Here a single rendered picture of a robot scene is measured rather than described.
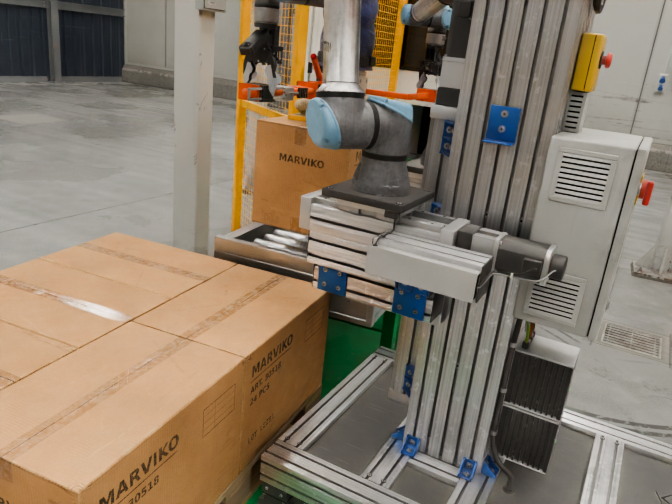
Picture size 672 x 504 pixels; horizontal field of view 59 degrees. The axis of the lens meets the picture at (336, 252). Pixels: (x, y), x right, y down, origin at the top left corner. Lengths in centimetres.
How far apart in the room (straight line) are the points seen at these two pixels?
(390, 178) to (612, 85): 936
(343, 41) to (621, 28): 947
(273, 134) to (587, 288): 126
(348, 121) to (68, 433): 92
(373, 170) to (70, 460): 92
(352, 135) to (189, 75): 194
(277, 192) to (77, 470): 131
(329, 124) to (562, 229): 61
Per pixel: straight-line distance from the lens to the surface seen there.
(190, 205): 337
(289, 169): 225
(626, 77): 1072
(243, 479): 195
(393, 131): 147
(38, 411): 153
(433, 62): 256
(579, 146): 149
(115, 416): 147
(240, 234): 251
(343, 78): 142
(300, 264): 226
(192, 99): 326
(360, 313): 223
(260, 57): 191
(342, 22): 143
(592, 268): 154
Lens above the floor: 138
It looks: 19 degrees down
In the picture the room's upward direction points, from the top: 6 degrees clockwise
